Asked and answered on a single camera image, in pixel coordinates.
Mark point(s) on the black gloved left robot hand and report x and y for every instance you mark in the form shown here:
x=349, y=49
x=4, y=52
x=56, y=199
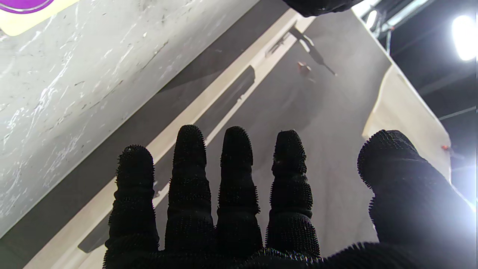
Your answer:
x=321, y=6

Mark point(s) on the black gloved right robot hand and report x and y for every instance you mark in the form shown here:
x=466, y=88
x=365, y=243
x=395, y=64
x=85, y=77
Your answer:
x=239, y=216

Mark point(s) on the wooden shape puzzle board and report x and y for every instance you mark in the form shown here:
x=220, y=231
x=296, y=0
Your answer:
x=22, y=16

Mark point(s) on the wooden cutting board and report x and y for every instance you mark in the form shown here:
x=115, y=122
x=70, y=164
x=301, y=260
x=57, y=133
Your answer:
x=407, y=116

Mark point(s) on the long wooden shelf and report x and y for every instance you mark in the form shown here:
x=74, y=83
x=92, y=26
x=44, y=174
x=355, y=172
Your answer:
x=209, y=97

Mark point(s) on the bright studio lamp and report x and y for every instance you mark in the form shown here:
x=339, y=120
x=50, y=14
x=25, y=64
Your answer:
x=465, y=37

